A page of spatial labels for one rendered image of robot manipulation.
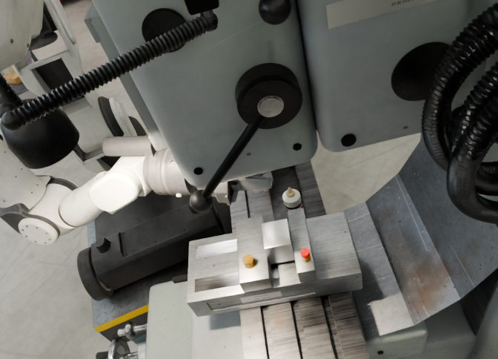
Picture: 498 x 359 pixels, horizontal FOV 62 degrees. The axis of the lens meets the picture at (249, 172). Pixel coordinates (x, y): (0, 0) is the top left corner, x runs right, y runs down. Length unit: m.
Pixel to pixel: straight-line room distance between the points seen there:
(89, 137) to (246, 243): 0.65
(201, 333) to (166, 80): 0.68
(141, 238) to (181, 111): 1.12
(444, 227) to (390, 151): 1.53
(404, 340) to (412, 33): 0.67
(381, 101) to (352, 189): 1.76
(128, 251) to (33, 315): 1.01
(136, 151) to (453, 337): 0.79
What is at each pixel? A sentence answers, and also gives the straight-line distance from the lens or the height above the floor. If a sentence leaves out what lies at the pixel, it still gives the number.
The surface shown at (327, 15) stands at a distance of 0.41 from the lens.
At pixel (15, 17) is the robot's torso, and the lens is 0.90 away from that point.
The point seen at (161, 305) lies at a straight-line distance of 1.23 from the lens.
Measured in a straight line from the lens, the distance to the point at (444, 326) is 1.10.
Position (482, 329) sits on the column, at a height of 0.77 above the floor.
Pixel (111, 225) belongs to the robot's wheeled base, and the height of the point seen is 0.57.
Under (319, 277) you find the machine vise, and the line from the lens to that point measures 0.84.
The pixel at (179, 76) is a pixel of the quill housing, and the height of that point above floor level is 1.50.
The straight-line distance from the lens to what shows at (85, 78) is 0.32.
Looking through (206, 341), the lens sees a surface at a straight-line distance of 1.00.
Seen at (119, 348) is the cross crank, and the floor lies 0.63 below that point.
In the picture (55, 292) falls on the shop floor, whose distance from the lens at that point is 2.46.
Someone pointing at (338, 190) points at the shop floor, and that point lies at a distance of 2.23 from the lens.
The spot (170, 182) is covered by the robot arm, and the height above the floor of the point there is 1.25.
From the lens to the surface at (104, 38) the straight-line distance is 0.53.
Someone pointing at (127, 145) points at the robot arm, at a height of 1.30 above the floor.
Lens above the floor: 1.73
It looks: 45 degrees down
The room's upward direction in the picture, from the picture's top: 19 degrees counter-clockwise
